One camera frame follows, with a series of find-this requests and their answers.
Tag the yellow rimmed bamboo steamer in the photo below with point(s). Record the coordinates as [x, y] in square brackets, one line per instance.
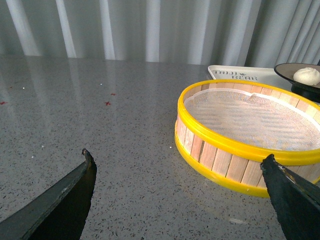
[233, 164]

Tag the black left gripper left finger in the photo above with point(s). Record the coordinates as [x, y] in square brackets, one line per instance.
[60, 212]

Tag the white steamer liner cloth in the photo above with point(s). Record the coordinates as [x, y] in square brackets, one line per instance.
[254, 119]

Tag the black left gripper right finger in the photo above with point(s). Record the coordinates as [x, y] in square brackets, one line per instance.
[295, 200]

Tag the grey pleated curtain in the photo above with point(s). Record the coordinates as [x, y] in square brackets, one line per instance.
[254, 33]

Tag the white steamed bun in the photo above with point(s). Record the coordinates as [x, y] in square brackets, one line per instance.
[308, 76]

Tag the white bear print tray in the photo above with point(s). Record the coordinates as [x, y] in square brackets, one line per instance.
[254, 74]

